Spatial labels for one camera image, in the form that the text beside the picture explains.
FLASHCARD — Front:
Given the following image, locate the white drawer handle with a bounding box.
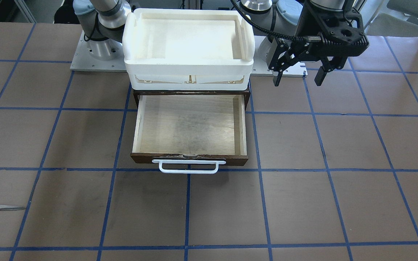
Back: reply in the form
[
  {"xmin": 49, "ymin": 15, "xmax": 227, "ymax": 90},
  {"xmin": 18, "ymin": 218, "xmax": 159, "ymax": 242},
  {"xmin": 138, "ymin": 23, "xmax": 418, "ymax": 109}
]
[{"xmin": 152, "ymin": 159, "xmax": 227, "ymax": 174}]

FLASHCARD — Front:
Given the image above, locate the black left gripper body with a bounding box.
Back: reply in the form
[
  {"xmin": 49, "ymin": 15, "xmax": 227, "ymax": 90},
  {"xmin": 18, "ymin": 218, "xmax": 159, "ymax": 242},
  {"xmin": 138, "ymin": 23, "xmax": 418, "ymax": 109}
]
[{"xmin": 269, "ymin": 7, "xmax": 369, "ymax": 70}]

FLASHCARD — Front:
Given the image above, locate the black braided cable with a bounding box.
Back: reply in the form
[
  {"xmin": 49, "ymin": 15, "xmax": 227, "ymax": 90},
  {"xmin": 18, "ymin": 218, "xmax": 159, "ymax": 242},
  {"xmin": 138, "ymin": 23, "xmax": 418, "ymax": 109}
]
[{"xmin": 230, "ymin": 0, "xmax": 320, "ymax": 41}]

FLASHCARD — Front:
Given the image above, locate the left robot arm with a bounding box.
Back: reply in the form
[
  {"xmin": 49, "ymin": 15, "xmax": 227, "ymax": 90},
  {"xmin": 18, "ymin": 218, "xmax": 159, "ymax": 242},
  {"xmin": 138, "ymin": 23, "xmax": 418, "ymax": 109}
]
[{"xmin": 232, "ymin": 0, "xmax": 369, "ymax": 86}]

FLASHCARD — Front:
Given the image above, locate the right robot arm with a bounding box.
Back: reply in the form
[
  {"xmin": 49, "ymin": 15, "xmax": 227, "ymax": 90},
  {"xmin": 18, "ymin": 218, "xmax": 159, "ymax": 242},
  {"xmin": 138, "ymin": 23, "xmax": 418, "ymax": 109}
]
[{"xmin": 73, "ymin": 0, "xmax": 132, "ymax": 43}]

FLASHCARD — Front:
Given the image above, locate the white plastic tray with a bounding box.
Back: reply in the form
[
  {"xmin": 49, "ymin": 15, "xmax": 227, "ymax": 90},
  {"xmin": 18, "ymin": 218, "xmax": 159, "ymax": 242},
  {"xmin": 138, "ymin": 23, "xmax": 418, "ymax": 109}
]
[{"xmin": 122, "ymin": 8, "xmax": 255, "ymax": 91}]

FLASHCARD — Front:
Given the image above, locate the wooden drawer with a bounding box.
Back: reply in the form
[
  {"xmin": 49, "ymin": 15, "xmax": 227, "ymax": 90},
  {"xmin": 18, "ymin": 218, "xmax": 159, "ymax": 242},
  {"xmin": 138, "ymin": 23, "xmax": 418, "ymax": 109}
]
[{"xmin": 131, "ymin": 95, "xmax": 249, "ymax": 166}]

